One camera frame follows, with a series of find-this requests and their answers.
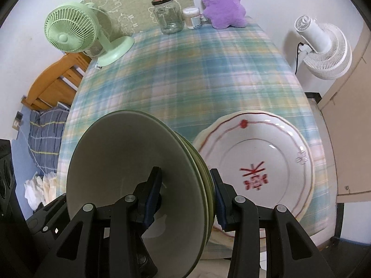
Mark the plaid tablecloth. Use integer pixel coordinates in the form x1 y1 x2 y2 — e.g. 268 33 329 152
56 16 337 255

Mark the green desk fan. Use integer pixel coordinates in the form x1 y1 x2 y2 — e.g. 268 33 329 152
44 1 135 67

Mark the purple plush toy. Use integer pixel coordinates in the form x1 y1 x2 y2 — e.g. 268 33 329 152
198 0 247 30

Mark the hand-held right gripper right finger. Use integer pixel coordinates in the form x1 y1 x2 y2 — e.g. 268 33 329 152
210 168 328 278

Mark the small white jar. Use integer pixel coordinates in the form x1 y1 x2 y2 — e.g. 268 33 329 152
182 6 202 30

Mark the glass jar with dark lid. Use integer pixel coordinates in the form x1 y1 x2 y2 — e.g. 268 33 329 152
151 0 184 34

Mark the green printed mat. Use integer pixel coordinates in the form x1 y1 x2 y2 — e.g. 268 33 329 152
80 0 195 35

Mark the white plate with red pattern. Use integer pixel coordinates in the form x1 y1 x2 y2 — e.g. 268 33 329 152
197 112 315 239

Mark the grey plaid pillow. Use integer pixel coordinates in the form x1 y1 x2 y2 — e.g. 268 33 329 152
28 106 70 174

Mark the grey-green floral ceramic bowl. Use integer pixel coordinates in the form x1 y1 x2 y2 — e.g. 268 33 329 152
174 130 214 238
185 140 217 226
66 109 210 278

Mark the white fan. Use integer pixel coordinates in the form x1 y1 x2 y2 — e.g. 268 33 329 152
294 14 352 81

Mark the pile of white clothes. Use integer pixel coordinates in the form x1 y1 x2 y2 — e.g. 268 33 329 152
24 172 60 211

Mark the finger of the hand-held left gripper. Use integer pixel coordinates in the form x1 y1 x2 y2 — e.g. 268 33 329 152
26 194 68 238

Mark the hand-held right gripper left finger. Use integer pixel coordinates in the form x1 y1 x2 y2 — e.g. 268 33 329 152
35 166 163 278

